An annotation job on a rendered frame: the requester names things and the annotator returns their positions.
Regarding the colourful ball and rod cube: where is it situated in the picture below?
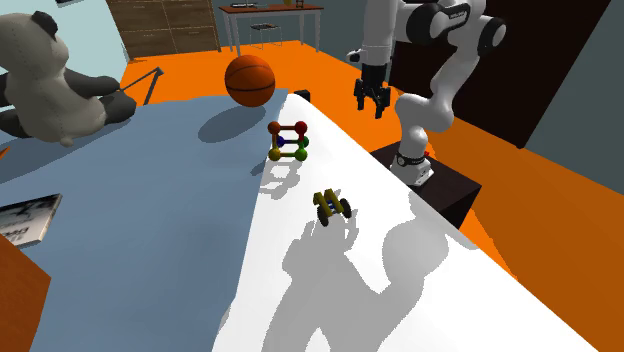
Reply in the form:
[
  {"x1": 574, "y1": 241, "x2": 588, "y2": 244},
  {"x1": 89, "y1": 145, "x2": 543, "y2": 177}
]
[{"x1": 267, "y1": 120, "x2": 311, "y2": 163}]

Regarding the yellow toy car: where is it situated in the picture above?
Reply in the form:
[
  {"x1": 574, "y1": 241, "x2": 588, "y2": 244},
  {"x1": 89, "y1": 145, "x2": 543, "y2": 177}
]
[{"x1": 312, "y1": 187, "x2": 353, "y2": 228}]

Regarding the panda plush toy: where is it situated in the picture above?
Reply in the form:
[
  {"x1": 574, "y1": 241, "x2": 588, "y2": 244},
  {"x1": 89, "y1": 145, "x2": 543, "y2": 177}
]
[{"x1": 0, "y1": 10, "x2": 138, "y2": 149}]

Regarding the dark robot stand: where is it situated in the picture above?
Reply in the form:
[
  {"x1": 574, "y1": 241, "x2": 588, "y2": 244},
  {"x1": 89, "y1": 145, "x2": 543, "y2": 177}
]
[{"x1": 369, "y1": 142, "x2": 483, "y2": 230}]

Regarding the dark wardrobe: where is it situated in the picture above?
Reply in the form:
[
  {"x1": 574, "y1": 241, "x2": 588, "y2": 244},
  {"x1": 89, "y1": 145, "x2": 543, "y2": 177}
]
[{"x1": 388, "y1": 0, "x2": 613, "y2": 150}]

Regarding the grey metal chair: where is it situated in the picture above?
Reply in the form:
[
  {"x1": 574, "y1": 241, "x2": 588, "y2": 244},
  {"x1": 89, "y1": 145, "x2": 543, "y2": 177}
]
[{"x1": 248, "y1": 22, "x2": 284, "y2": 51}]

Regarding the orange basketball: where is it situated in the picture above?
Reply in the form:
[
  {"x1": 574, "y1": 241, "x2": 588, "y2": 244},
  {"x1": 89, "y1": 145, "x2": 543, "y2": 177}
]
[{"x1": 224, "y1": 54, "x2": 277, "y2": 108}]

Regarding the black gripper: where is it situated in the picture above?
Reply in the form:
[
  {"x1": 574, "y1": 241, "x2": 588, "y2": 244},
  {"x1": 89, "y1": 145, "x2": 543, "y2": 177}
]
[{"x1": 353, "y1": 62, "x2": 392, "y2": 121}]

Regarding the grey printed book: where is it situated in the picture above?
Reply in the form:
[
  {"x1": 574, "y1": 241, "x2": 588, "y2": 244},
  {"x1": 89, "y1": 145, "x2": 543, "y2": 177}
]
[{"x1": 0, "y1": 193, "x2": 64, "y2": 249}]

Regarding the brown wooden dresser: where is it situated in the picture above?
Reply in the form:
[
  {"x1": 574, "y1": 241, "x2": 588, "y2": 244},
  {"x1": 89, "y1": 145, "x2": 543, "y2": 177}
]
[{"x1": 105, "y1": 0, "x2": 222, "y2": 61}]

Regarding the grey metal stand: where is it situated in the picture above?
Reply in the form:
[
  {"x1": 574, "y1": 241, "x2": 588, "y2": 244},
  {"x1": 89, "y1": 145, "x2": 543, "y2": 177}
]
[{"x1": 118, "y1": 66, "x2": 165, "y2": 107}]

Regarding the brown top desk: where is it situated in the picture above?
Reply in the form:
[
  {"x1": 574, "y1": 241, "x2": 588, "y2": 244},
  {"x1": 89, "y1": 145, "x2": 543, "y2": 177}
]
[{"x1": 217, "y1": 2, "x2": 325, "y2": 58}]

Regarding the bed with blue blanket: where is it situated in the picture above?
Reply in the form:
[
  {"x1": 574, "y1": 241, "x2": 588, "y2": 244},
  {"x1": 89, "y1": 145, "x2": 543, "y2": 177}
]
[{"x1": 0, "y1": 88, "x2": 599, "y2": 352}]

